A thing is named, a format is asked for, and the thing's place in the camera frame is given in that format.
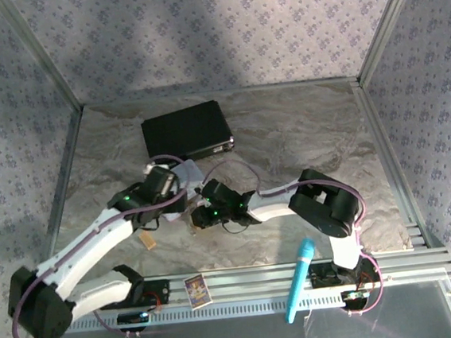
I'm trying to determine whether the pastel cartoon tin box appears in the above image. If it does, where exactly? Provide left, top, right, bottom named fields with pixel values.
left=156, top=157, right=208, bottom=224

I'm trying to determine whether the long wooden block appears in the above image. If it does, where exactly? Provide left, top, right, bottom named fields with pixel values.
left=138, top=230, right=157, bottom=251

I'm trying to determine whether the black hard case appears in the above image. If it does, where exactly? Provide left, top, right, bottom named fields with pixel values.
left=139, top=98, right=236, bottom=165

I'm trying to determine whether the colourful picture card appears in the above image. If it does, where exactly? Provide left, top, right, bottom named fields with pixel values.
left=182, top=273, right=212, bottom=310

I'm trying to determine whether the blue marker pen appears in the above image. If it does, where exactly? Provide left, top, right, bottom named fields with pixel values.
left=278, top=236, right=322, bottom=324

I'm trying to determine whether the black left electronics module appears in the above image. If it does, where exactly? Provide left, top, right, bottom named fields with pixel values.
left=116, top=310, right=151, bottom=334

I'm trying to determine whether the black electronics module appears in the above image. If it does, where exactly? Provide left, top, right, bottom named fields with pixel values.
left=116, top=310, right=151, bottom=334
left=340, top=289, right=371, bottom=311

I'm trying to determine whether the black right electronics module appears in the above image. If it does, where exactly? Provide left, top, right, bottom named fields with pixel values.
left=340, top=289, right=371, bottom=311

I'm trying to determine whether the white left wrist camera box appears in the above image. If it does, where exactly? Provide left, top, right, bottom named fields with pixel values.
left=143, top=161, right=170, bottom=174

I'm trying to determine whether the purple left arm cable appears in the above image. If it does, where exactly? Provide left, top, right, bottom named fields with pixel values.
left=0, top=151, right=204, bottom=338

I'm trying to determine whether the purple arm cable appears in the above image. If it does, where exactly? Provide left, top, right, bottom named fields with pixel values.
left=0, top=151, right=204, bottom=338
left=200, top=146, right=387, bottom=332

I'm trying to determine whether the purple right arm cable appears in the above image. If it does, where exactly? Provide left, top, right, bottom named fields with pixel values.
left=200, top=146, right=387, bottom=332

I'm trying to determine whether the aluminium slotted frame rail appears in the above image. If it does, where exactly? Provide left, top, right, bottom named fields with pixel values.
left=60, top=247, right=451, bottom=318

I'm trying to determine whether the aluminium side rail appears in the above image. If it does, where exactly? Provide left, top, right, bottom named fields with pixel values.
left=16, top=106, right=99, bottom=276
left=351, top=73, right=444, bottom=258

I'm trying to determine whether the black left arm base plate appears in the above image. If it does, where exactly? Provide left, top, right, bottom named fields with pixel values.
left=97, top=276, right=172, bottom=312

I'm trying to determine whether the perforated grey cable tray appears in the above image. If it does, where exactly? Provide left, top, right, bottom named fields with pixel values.
left=64, top=281, right=451, bottom=336

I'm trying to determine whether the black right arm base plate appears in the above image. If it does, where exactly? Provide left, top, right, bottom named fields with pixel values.
left=309, top=257, right=383, bottom=289

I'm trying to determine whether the aluminium corner post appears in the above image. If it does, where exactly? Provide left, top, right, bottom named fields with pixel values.
left=0, top=0, right=84, bottom=116
left=351, top=0, right=435, bottom=84

